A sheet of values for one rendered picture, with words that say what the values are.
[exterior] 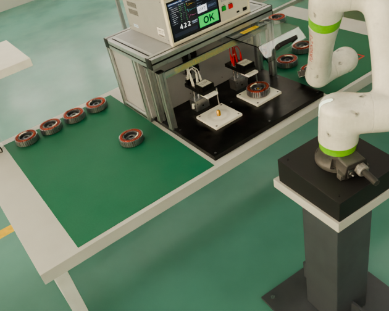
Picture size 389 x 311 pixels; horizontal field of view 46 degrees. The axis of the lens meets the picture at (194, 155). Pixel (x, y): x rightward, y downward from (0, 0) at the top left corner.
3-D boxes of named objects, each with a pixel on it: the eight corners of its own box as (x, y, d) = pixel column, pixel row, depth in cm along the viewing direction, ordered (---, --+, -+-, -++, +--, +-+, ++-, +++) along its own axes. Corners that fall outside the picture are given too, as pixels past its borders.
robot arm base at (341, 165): (391, 182, 145) (394, 169, 141) (352, 200, 142) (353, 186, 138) (341, 139, 164) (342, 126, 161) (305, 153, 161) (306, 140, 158)
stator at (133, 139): (117, 149, 204) (115, 142, 202) (125, 134, 213) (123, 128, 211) (140, 148, 201) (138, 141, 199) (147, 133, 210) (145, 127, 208)
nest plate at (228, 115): (242, 115, 204) (242, 113, 203) (216, 130, 198) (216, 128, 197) (221, 105, 215) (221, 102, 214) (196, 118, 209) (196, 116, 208)
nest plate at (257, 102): (281, 93, 213) (281, 91, 212) (257, 107, 207) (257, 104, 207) (259, 84, 224) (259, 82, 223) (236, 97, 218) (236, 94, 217)
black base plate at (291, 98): (323, 95, 209) (323, 91, 208) (215, 161, 184) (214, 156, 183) (255, 69, 243) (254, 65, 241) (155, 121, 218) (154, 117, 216)
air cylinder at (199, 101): (210, 105, 216) (208, 95, 213) (197, 111, 213) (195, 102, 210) (203, 102, 220) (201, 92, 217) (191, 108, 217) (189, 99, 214)
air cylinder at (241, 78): (248, 84, 226) (247, 74, 222) (236, 91, 223) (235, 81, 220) (241, 82, 229) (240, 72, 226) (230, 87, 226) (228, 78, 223)
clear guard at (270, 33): (309, 42, 198) (308, 28, 194) (268, 63, 188) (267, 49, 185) (258, 27, 221) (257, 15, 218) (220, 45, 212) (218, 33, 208)
